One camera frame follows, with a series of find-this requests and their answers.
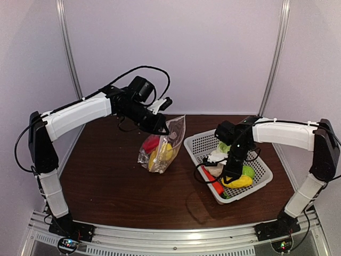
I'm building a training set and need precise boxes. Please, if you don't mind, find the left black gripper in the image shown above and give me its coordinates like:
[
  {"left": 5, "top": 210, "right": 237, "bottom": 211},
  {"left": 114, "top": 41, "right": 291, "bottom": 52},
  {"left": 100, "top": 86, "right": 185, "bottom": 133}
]
[{"left": 121, "top": 101, "right": 169, "bottom": 135}]

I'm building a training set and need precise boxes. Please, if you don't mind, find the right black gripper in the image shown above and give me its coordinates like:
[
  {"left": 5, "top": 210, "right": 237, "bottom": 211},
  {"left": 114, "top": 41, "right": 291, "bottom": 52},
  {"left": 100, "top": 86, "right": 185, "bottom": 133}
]
[{"left": 222, "top": 142, "right": 251, "bottom": 183}]

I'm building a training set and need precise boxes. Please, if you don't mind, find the yellow wrinkled squash toy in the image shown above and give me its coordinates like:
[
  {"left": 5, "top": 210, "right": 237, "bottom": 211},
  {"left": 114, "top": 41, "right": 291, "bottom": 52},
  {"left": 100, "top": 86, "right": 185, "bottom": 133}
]
[{"left": 223, "top": 175, "right": 253, "bottom": 189}]

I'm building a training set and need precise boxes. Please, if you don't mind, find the red pepper toy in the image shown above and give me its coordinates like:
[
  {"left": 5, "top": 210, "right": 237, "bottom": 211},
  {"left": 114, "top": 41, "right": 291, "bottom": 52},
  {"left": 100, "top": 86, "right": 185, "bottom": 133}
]
[{"left": 142, "top": 134, "right": 160, "bottom": 154}]

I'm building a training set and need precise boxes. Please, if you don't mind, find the green pepper toy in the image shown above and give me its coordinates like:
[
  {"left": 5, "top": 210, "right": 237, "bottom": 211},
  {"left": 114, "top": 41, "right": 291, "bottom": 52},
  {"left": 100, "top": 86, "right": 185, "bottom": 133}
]
[{"left": 242, "top": 165, "right": 255, "bottom": 179}]

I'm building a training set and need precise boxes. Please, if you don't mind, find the white plastic basket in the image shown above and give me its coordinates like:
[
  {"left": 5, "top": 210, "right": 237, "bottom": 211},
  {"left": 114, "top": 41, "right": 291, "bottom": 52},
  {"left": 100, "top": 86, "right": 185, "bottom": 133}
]
[{"left": 184, "top": 130, "right": 273, "bottom": 204}]

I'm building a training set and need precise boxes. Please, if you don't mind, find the clear dotted zip bag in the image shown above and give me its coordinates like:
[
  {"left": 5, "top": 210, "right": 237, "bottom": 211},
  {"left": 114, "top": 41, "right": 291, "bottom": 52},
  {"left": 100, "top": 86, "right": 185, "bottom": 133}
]
[{"left": 137, "top": 115, "right": 186, "bottom": 174}]

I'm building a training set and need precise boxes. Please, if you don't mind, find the yellow apple toy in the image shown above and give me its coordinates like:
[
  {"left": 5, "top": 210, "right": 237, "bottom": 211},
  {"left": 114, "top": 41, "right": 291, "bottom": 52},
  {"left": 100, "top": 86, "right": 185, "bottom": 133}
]
[{"left": 159, "top": 143, "right": 173, "bottom": 161}]

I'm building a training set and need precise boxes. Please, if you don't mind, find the yellow corn toy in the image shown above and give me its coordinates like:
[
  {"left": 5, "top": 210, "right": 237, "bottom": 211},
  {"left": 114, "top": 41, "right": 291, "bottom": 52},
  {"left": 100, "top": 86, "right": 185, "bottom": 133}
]
[{"left": 148, "top": 150, "right": 166, "bottom": 172}]

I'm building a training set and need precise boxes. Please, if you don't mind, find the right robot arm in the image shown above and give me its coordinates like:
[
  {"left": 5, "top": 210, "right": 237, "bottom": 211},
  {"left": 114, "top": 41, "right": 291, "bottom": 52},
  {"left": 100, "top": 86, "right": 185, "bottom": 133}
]
[{"left": 215, "top": 116, "right": 340, "bottom": 236}]

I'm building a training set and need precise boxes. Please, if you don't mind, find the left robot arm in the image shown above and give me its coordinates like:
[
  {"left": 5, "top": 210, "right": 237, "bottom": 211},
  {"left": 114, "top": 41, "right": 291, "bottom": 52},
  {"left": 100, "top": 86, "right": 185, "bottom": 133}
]
[{"left": 29, "top": 76, "right": 173, "bottom": 237}]

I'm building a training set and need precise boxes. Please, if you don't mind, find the orange carrot toy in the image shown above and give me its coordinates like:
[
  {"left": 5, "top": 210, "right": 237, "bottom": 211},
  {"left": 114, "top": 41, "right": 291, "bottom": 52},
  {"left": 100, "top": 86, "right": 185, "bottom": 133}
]
[{"left": 201, "top": 166, "right": 225, "bottom": 196}]

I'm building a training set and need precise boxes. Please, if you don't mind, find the green lettuce leaf toy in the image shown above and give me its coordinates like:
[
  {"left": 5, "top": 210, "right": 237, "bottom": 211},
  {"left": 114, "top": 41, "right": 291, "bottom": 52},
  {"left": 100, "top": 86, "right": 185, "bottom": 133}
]
[{"left": 221, "top": 192, "right": 231, "bottom": 199}]

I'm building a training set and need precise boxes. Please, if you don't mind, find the white cauliflower toy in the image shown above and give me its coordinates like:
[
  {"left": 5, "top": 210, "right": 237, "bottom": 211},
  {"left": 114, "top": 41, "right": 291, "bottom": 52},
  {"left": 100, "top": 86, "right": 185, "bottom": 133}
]
[{"left": 216, "top": 141, "right": 231, "bottom": 154}]

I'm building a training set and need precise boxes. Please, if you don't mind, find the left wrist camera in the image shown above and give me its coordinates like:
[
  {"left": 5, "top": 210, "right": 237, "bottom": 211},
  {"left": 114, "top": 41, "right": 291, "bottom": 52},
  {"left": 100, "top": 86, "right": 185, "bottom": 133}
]
[{"left": 147, "top": 97, "right": 173, "bottom": 115}]

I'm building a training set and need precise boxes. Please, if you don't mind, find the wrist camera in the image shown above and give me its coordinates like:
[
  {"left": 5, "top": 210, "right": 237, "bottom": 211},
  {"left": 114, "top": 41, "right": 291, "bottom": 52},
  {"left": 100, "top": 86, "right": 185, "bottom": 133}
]
[
  {"left": 147, "top": 97, "right": 173, "bottom": 115},
  {"left": 203, "top": 151, "right": 229, "bottom": 166}
]

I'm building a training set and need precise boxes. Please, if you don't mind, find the right black cable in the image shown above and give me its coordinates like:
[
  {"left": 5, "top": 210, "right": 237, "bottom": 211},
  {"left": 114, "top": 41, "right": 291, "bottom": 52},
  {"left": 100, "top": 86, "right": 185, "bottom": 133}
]
[{"left": 193, "top": 159, "right": 227, "bottom": 186}]

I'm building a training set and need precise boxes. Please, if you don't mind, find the black cable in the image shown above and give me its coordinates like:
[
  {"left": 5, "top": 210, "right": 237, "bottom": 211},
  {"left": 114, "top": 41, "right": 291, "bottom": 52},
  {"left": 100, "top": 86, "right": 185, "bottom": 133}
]
[
  {"left": 193, "top": 159, "right": 227, "bottom": 186},
  {"left": 14, "top": 65, "right": 171, "bottom": 172}
]

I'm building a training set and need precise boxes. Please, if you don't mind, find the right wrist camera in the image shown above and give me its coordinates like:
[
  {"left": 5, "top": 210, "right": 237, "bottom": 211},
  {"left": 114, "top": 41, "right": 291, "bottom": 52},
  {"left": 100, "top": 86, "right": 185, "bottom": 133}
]
[{"left": 203, "top": 151, "right": 229, "bottom": 166}]

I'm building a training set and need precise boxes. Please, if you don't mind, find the left black cable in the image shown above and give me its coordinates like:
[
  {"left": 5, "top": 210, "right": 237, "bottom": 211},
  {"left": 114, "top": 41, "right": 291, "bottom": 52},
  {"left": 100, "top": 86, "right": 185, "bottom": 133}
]
[{"left": 14, "top": 65, "right": 171, "bottom": 172}]

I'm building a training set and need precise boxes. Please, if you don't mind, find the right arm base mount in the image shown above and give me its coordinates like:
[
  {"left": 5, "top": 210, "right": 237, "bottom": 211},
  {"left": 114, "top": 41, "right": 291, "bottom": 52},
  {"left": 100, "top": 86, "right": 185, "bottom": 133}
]
[{"left": 254, "top": 210, "right": 301, "bottom": 241}]

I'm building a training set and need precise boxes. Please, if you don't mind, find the aluminium front rail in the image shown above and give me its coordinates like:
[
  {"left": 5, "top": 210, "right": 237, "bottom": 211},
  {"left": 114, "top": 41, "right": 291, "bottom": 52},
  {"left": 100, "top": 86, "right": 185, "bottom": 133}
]
[{"left": 19, "top": 210, "right": 331, "bottom": 255}]

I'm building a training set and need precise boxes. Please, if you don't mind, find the left aluminium frame post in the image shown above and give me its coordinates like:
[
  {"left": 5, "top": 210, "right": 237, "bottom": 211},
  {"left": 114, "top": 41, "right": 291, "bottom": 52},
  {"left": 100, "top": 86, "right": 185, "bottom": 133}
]
[{"left": 55, "top": 0, "right": 83, "bottom": 99}]

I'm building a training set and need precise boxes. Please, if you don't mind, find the aluminium frame post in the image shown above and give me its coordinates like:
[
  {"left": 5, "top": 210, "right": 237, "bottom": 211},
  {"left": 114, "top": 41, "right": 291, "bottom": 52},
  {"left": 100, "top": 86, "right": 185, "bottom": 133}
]
[
  {"left": 55, "top": 0, "right": 83, "bottom": 99},
  {"left": 258, "top": 0, "right": 290, "bottom": 116}
]

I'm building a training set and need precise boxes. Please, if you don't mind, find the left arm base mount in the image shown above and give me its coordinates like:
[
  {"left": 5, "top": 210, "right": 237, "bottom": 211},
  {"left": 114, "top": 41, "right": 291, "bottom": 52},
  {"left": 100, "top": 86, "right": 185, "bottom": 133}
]
[{"left": 48, "top": 219, "right": 95, "bottom": 242}]

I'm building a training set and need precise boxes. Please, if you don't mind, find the right aluminium frame post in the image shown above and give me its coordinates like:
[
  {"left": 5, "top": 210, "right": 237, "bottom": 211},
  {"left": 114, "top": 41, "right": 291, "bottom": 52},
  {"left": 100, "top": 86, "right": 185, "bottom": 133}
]
[{"left": 258, "top": 0, "right": 290, "bottom": 116}]

